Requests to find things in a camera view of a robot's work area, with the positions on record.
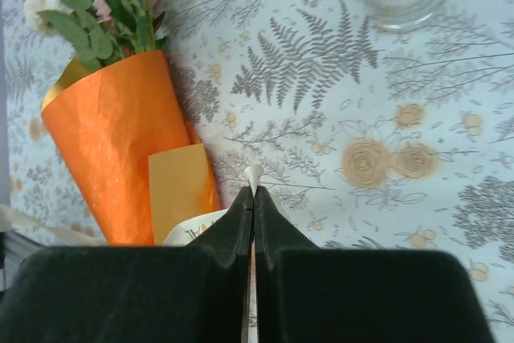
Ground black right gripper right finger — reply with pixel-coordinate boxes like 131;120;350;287
253;187;493;342

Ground artificial flower bunch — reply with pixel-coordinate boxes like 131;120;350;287
23;0;165;71

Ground orange paper bouquet wrap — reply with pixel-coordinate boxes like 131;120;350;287
41;50;220;246

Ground cream printed ribbon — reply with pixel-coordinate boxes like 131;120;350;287
0;164;266;343

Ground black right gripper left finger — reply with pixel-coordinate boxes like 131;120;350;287
1;188;253;342

